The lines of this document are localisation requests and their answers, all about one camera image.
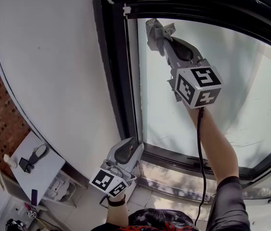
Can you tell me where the black phone holder stand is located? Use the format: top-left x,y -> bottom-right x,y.
18,144 -> 50,174

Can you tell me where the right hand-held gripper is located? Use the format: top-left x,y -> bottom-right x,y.
163,37 -> 223,110

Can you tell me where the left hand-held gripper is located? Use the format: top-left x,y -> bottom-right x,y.
89,136 -> 145,198

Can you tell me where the white shelf unit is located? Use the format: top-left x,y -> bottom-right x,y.
43,169 -> 83,206

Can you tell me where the white bathtub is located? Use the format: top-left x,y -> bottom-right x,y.
243,196 -> 271,231

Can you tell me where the black red printed t-shirt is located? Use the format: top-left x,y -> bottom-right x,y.
123,176 -> 251,231

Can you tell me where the black-framed window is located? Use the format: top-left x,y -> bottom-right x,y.
91,0 -> 271,185

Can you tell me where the glossy stone window sill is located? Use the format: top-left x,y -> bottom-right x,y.
135,159 -> 271,204

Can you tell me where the person's right forearm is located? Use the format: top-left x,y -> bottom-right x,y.
185,103 -> 240,185

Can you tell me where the white side table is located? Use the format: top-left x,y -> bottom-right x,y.
9,131 -> 66,206

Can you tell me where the black wristband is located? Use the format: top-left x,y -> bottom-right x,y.
106,194 -> 126,208

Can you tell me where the frosted window glass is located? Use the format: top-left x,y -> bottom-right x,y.
137,18 -> 271,169

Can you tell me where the person's left forearm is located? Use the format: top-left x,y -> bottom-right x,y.
105,193 -> 129,228

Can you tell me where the white paper cup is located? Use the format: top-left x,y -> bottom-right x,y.
3,154 -> 18,168

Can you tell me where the thin black left gripper cable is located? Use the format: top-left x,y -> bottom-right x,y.
99,196 -> 110,209

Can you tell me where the grey cloth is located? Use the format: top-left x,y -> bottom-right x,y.
145,18 -> 176,57

